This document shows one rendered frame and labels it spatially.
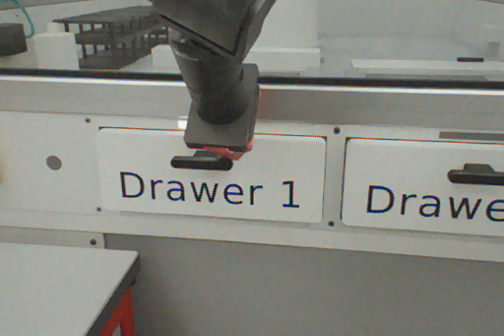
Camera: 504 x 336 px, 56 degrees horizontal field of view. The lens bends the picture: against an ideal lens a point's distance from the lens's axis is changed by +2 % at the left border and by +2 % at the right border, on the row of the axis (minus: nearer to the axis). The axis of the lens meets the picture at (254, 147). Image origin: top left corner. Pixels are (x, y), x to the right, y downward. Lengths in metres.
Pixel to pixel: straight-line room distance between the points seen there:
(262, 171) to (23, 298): 0.31
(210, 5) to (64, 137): 0.38
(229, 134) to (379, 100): 0.19
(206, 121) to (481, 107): 0.31
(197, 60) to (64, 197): 0.37
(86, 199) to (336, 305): 0.38
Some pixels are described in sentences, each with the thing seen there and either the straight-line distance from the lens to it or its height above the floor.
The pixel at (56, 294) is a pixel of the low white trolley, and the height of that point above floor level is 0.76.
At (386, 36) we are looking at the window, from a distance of 0.58.
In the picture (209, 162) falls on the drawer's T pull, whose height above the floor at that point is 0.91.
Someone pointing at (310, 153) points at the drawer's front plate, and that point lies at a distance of 0.57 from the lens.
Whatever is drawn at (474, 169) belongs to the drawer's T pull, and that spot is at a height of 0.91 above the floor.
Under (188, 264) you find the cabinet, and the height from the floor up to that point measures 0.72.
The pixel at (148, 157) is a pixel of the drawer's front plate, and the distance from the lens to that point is 0.61.
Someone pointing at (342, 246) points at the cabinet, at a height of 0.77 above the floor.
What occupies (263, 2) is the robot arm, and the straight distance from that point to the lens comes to 0.35.
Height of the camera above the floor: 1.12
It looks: 20 degrees down
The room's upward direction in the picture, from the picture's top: straight up
